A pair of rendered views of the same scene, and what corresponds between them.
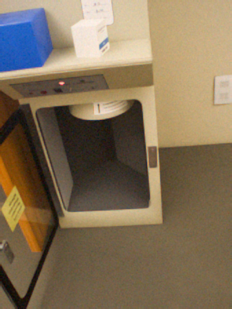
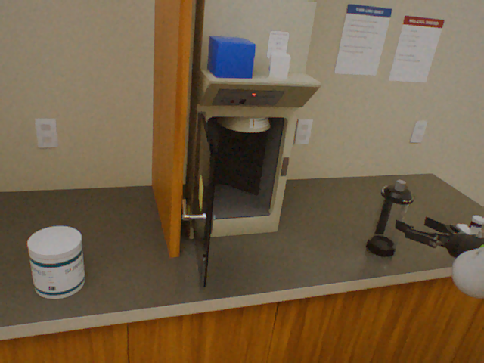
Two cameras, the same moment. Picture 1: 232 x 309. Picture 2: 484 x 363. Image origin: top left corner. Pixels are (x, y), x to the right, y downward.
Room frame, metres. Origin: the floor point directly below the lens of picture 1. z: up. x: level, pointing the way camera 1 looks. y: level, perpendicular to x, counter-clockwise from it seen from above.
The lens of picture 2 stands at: (-0.37, 0.63, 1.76)
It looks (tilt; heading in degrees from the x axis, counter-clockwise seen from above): 27 degrees down; 331
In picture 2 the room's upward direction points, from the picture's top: 7 degrees clockwise
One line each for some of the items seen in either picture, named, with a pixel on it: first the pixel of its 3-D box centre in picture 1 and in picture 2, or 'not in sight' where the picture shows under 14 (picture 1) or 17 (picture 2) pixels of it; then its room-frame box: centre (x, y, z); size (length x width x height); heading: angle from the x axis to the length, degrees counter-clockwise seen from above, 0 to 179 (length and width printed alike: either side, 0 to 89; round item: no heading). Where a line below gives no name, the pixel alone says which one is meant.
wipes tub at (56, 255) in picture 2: not in sight; (57, 262); (0.63, 0.62, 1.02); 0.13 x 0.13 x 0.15
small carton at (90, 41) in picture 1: (90, 38); (278, 65); (0.64, 0.02, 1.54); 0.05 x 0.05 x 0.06; 65
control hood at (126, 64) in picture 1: (74, 78); (259, 93); (0.65, 0.06, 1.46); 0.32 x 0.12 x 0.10; 82
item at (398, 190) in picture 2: not in sight; (398, 190); (0.48, -0.41, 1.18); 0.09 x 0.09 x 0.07
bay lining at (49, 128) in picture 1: (101, 136); (232, 154); (0.83, 0.04, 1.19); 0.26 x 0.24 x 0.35; 82
